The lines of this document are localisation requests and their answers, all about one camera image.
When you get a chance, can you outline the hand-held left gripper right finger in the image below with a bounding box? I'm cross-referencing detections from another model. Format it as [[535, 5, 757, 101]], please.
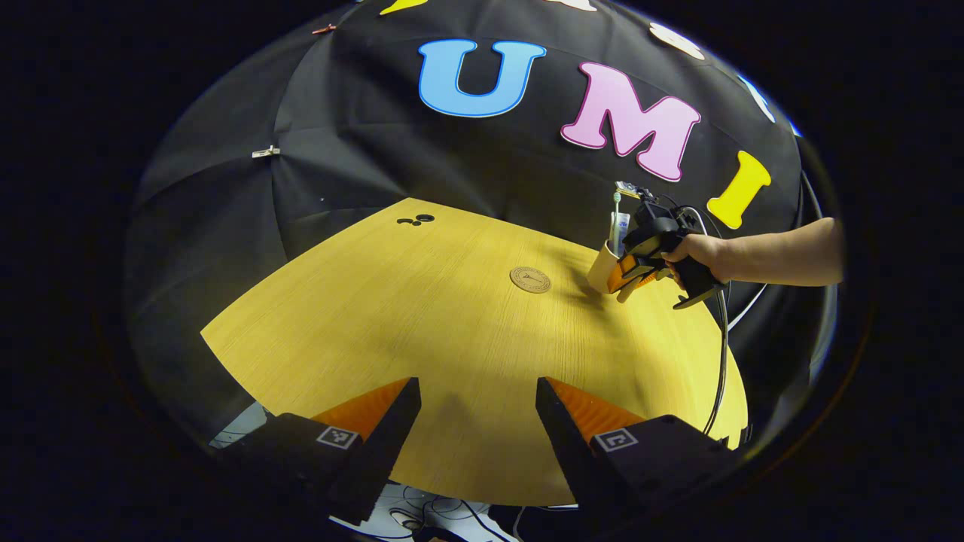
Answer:
[[535, 377, 743, 528]]

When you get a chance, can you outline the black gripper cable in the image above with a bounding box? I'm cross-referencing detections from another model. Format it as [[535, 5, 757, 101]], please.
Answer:
[[682, 203, 733, 439]]

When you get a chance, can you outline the round brown coaster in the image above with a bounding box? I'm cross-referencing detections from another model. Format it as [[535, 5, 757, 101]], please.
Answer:
[[510, 266, 551, 294]]

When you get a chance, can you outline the black backdrop cloth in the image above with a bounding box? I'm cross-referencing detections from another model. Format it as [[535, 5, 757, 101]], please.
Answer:
[[124, 0, 840, 452]]

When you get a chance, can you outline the beige cup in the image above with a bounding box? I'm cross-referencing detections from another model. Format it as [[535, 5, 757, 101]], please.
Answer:
[[587, 239, 650, 304]]

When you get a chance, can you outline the black floor cable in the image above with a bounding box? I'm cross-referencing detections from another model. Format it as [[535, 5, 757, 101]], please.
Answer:
[[388, 486, 528, 542]]

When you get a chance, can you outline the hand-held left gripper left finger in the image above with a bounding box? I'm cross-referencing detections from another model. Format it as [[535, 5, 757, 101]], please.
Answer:
[[218, 377, 423, 526]]

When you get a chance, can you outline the white cable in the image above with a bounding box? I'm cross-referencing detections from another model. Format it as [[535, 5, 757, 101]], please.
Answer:
[[727, 283, 769, 332]]

